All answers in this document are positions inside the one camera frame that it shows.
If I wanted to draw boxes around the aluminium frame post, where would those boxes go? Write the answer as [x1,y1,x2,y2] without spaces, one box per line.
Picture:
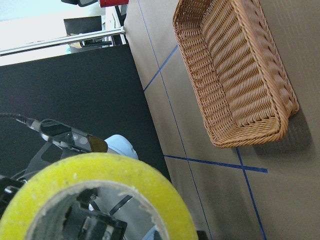
[0,26,126,56]

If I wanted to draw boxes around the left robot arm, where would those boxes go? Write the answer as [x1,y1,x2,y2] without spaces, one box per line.
[0,134,161,240]

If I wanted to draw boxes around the brown wicker basket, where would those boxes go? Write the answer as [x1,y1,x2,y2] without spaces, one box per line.
[172,0,299,148]

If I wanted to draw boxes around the yellow tape roll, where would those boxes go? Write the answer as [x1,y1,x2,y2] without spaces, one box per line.
[0,152,198,240]

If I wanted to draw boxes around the red cylinder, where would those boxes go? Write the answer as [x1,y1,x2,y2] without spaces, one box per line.
[98,0,129,8]

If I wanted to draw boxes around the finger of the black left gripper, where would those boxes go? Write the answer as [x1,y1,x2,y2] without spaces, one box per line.
[62,196,128,240]
[0,175,25,215]

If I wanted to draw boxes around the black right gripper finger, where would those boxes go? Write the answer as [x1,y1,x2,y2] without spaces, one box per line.
[196,230,208,240]

